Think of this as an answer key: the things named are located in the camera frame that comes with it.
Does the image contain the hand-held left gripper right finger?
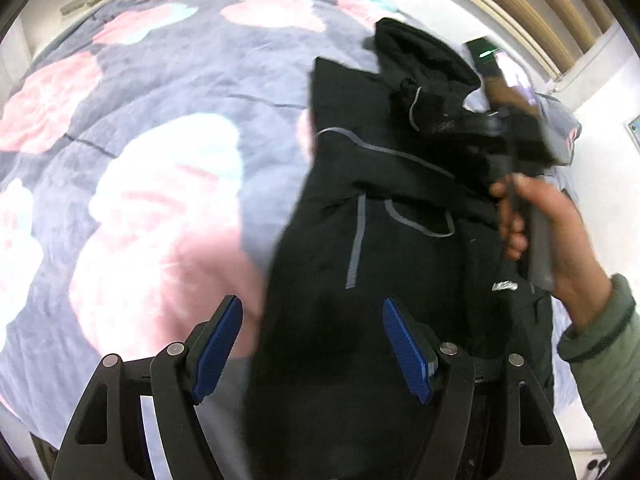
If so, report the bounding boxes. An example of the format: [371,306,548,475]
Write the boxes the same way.
[382,297,576,480]

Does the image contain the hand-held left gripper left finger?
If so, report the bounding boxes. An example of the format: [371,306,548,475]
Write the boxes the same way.
[52,295,244,480]

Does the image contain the black jacket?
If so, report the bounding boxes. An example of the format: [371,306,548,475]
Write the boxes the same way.
[247,17,573,480]

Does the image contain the person's right forearm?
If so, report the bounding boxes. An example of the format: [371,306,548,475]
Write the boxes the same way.
[557,274,640,466]

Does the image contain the person's right hand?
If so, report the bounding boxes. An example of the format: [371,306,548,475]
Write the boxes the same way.
[489,172,613,328]

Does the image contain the wooden slatted headboard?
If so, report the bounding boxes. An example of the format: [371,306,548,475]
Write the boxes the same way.
[435,0,621,78]

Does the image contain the grey floral blanket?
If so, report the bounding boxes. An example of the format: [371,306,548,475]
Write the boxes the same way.
[0,0,583,461]

